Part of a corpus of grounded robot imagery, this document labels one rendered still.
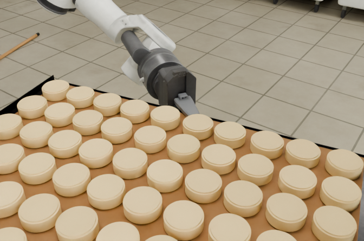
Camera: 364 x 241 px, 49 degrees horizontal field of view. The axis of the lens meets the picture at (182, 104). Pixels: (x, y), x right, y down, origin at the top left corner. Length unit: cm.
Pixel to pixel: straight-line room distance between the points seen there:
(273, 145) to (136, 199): 22
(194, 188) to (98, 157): 15
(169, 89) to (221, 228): 31
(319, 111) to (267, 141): 185
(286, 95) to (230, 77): 39
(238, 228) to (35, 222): 24
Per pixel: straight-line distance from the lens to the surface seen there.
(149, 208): 52
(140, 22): 89
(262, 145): 62
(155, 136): 62
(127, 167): 57
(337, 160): 62
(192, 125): 65
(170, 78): 71
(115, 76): 273
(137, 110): 69
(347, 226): 53
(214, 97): 247
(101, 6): 93
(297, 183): 57
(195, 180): 55
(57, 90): 77
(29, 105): 74
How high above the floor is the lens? 130
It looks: 33 degrees down
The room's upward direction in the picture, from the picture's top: straight up
